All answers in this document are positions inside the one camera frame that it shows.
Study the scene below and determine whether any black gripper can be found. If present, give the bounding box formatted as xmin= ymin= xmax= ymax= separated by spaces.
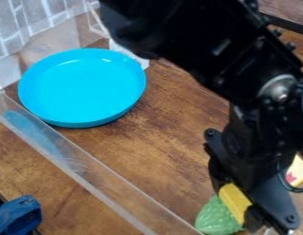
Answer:
xmin=202 ymin=100 xmax=303 ymax=235

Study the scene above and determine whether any yellow butter brick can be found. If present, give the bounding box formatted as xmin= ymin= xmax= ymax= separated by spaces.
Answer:
xmin=218 ymin=154 xmax=303 ymax=226

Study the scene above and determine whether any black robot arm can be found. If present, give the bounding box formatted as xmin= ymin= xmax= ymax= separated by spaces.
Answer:
xmin=100 ymin=0 xmax=303 ymax=235

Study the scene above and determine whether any blue round tray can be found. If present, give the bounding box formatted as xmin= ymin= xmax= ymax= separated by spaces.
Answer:
xmin=18 ymin=49 xmax=146 ymax=129

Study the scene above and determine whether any green bumpy toy gourd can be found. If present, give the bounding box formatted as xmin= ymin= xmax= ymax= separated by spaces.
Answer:
xmin=194 ymin=195 xmax=243 ymax=235

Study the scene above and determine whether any white foam block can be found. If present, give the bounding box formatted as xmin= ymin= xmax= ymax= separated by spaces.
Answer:
xmin=109 ymin=39 xmax=149 ymax=70

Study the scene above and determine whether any blue clamp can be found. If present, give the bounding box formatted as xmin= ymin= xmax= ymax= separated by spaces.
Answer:
xmin=0 ymin=196 xmax=42 ymax=235

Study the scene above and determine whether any clear acrylic triangle bracket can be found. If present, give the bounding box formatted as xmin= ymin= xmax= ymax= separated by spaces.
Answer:
xmin=86 ymin=1 xmax=110 ymax=39

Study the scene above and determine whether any clear acrylic enclosure wall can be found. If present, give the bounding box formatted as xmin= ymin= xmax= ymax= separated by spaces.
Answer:
xmin=0 ymin=6 xmax=303 ymax=235

